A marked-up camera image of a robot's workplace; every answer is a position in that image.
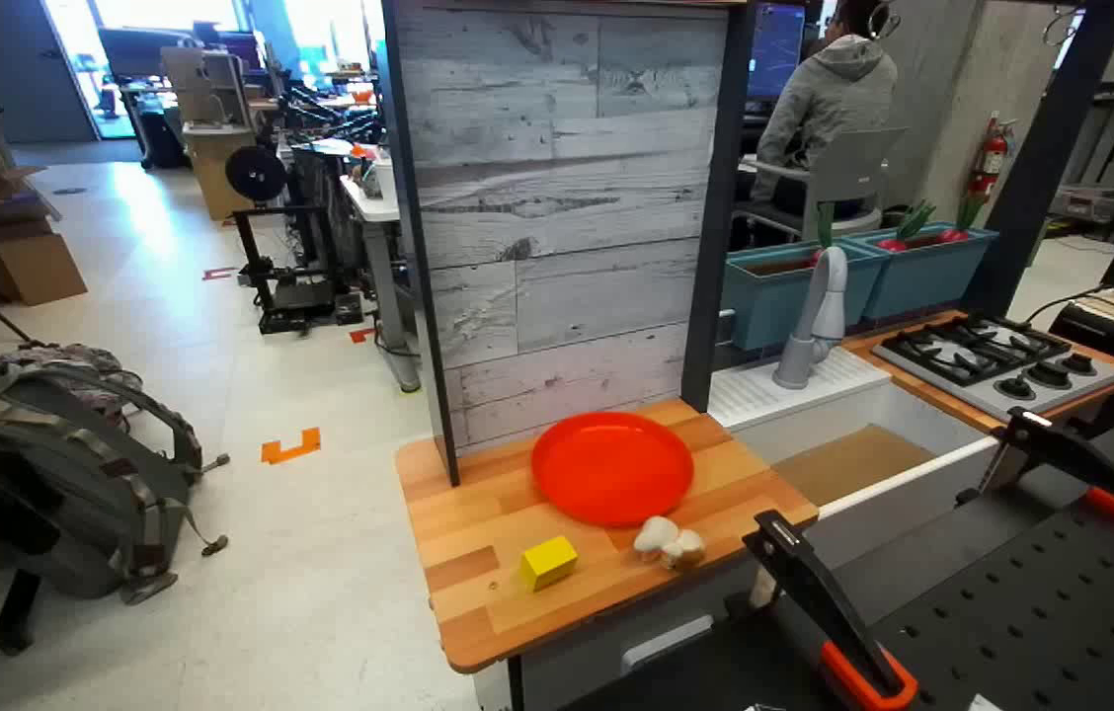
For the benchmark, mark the grey toy faucet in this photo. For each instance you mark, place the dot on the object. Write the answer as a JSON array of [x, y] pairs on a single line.
[[798, 358]]

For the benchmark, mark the orange round plate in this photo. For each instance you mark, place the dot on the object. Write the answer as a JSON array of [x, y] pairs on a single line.
[[615, 469]]

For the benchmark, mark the grey wood backsplash panel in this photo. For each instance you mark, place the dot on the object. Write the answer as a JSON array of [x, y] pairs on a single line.
[[558, 200]]

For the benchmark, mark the wooden cutting board top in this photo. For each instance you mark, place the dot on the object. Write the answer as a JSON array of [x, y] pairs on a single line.
[[483, 539]]

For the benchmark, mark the white garlic toy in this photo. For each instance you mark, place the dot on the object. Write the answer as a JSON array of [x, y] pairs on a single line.
[[653, 536], [685, 551]]

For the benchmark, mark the yellow block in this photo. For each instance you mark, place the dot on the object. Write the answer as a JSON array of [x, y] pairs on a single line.
[[552, 563]]

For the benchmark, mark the teal planter box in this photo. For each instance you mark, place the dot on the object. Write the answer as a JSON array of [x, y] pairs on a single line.
[[766, 303], [932, 277]]

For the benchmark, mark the white toy sink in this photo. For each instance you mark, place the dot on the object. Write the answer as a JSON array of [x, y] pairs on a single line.
[[803, 395]]

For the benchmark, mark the black weight stand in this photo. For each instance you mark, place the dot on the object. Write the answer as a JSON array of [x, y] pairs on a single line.
[[295, 289]]

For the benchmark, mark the wooden stove counter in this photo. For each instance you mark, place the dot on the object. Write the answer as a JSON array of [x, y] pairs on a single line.
[[885, 370]]

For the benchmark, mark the grey mesh chair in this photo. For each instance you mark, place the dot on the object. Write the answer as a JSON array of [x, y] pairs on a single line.
[[855, 165]]

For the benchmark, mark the black orange bar clamp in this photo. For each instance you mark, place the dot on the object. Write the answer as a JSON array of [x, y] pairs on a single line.
[[818, 593], [1084, 459]]

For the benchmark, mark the computer monitor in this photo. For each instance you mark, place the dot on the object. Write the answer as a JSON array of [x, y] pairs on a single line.
[[774, 45]]

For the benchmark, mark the red radish toy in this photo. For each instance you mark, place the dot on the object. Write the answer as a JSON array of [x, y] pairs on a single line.
[[916, 235]]

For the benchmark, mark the person in grey hoodie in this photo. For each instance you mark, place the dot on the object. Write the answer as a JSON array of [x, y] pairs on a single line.
[[835, 93]]

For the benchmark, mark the wooden cart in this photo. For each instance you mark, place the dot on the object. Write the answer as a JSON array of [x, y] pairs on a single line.
[[208, 106]]

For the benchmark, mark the toy gas stove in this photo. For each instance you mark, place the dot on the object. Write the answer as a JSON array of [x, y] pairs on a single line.
[[997, 358]]

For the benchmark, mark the grey backpack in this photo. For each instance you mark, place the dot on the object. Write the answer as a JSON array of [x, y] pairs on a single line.
[[70, 474]]

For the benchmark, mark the cardboard box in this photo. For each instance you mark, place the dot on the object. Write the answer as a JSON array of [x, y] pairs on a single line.
[[38, 261]]

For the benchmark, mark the black perforated table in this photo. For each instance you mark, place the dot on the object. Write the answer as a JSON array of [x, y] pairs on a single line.
[[1045, 617]]

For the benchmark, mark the black frame post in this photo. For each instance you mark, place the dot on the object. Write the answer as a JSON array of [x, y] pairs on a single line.
[[720, 200], [416, 237]]

